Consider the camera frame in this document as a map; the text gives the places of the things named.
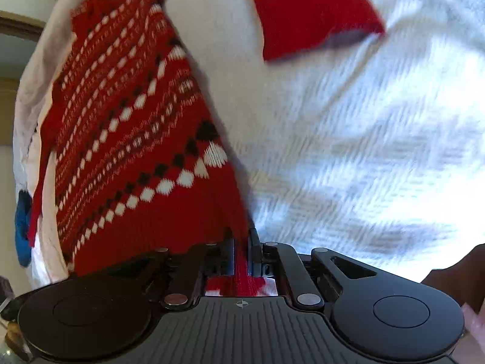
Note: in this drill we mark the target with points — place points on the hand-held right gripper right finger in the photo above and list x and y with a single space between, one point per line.
254 258

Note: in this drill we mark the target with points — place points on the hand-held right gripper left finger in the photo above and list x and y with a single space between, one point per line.
221 259

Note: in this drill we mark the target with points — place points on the red towel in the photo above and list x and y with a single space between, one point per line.
132 129

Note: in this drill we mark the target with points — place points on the bed with white bedspread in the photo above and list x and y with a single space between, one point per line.
341 140

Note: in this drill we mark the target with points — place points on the folded blue garment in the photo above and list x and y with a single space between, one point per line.
23 227

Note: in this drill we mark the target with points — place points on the pink curtain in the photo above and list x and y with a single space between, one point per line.
475 333

